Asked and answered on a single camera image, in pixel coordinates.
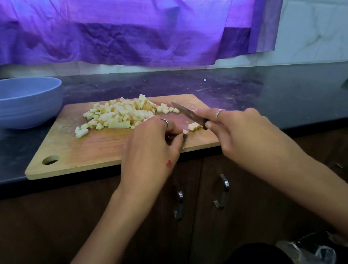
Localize purple cloth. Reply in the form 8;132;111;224
0;0;285;117

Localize metal cabinet handle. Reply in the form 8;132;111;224
212;172;232;210
172;189;187;222

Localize pile of diced potato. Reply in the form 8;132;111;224
74;85;182;152

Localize person's right hand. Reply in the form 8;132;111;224
186;100;317;190

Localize tan potato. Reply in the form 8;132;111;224
187;121;203;133

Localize wooden cutting board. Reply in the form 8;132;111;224
24;73;228;205

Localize black handled knife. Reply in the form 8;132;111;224
169;101;213;128

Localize person's left hand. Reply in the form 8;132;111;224
115;112;188;211

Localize person's right forearm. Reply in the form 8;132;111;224
281;152;348;250

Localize blue bowl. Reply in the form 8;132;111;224
0;70;67;137

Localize person's left forearm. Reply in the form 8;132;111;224
66;188;153;264

